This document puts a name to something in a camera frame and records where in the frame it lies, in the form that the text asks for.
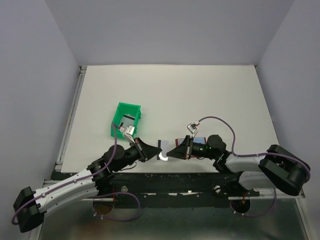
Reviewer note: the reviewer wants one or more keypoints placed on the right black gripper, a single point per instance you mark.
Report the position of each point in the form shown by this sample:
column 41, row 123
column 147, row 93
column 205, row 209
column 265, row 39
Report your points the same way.
column 184, row 150

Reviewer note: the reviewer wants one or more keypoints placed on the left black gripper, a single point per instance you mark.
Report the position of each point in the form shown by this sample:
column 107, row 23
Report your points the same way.
column 145, row 151

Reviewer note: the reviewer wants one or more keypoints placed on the white magnetic stripe card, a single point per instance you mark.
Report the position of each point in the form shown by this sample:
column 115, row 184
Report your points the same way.
column 163, row 145

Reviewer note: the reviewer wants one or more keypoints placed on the red card holder wallet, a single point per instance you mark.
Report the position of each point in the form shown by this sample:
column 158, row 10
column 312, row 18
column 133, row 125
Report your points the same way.
column 202, row 140

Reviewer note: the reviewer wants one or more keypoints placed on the green plastic card tray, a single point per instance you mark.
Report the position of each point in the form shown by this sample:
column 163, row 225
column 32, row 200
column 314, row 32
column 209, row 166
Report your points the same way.
column 125, row 109

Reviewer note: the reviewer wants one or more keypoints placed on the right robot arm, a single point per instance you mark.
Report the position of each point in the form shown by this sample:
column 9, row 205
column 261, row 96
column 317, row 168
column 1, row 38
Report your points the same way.
column 277, row 168

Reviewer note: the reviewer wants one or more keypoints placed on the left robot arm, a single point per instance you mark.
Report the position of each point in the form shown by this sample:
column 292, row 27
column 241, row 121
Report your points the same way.
column 31, row 205

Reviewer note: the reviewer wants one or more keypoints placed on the silver card in tray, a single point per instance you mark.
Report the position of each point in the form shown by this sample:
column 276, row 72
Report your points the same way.
column 127, row 120

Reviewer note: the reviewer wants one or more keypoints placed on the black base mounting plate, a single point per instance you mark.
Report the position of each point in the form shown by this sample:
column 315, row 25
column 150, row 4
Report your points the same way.
column 171, row 181

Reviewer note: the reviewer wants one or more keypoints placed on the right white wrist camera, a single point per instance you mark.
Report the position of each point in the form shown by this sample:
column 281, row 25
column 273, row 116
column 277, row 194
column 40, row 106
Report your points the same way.
column 193, row 128

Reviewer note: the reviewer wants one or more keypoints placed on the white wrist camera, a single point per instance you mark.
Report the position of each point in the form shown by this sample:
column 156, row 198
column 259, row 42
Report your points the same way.
column 127, row 133
column 193, row 128

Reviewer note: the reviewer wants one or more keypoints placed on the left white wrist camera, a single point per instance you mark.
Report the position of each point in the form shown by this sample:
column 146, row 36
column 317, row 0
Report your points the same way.
column 127, row 133

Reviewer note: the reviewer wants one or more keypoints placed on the left aluminium rail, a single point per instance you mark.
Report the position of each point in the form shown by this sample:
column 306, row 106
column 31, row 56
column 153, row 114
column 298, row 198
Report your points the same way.
column 66, row 135

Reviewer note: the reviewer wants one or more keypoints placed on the aluminium rail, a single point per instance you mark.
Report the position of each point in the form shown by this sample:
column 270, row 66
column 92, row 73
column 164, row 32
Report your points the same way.
column 66, row 135
column 158, row 195

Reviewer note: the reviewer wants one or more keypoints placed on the front aluminium rail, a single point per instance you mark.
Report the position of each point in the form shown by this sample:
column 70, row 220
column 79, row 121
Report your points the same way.
column 158, row 195

